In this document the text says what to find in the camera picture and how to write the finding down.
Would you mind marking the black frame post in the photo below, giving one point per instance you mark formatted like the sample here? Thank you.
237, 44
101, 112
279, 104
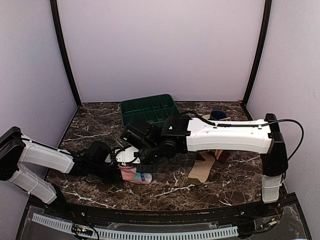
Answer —
63, 51
258, 53

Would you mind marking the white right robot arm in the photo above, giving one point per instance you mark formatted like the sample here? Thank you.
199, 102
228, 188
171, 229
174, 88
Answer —
181, 134

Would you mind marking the pink patterned sock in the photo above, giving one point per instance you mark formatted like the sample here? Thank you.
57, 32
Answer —
129, 174

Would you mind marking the blue mug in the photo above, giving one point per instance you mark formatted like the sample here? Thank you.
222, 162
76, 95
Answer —
217, 115

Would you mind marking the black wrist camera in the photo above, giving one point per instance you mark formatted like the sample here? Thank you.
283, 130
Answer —
98, 152
135, 132

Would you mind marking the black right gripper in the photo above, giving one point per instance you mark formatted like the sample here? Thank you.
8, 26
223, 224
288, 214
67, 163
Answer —
151, 167

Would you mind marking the cream saucer plate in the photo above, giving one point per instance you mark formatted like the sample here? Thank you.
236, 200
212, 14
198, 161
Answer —
206, 117

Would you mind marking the black left frame post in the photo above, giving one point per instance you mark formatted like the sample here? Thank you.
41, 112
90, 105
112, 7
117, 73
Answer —
63, 51

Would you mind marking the black front rail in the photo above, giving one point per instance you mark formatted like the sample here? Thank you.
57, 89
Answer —
251, 210

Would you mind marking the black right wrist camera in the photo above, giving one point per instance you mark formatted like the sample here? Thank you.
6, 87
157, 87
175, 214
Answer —
135, 132

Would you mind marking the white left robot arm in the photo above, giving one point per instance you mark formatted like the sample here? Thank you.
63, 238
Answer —
16, 150

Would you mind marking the beige sock with olive toe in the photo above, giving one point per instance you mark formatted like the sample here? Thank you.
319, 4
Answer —
204, 161

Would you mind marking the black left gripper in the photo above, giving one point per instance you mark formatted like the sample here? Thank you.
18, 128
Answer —
116, 176

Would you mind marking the white slotted cable duct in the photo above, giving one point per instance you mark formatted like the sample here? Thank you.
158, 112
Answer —
85, 232

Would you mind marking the black right frame post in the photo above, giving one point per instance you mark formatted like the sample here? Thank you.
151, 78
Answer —
258, 53

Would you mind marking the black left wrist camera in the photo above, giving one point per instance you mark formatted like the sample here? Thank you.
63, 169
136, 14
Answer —
98, 152

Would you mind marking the green compartment tray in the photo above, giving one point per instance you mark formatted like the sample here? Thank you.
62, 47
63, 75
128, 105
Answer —
153, 109

